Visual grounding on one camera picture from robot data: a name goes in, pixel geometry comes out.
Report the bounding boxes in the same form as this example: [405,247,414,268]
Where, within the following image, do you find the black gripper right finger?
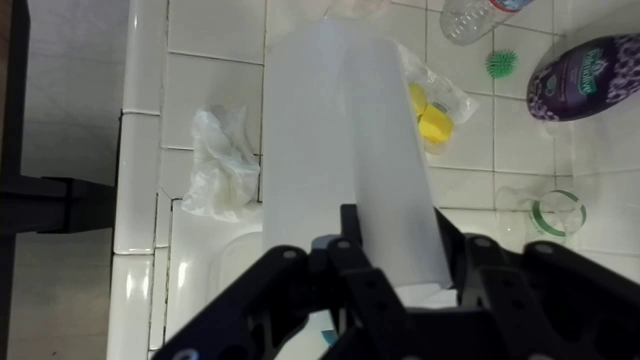
[459,233,640,360]

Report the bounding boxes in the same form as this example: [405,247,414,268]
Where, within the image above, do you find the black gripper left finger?
[150,241,337,360]

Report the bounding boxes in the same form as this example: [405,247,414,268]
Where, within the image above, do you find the translucent plastic jug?
[262,17,452,288]

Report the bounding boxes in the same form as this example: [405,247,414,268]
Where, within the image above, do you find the white double kitchen sink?
[146,195,348,360]

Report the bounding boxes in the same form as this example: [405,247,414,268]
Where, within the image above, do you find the small green-rimmed glass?
[496,186,588,243]

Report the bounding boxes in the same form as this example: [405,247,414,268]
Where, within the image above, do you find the crumpled white plastic bag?
[182,105,262,222]

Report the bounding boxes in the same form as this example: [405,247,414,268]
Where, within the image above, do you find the yellow sponge in bag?
[399,44,479,154]

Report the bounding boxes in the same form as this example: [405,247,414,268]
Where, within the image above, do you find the purple dish soap bottle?
[527,33,640,121]

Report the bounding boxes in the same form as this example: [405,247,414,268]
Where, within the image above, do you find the clear plastic bottle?
[441,0,534,46]

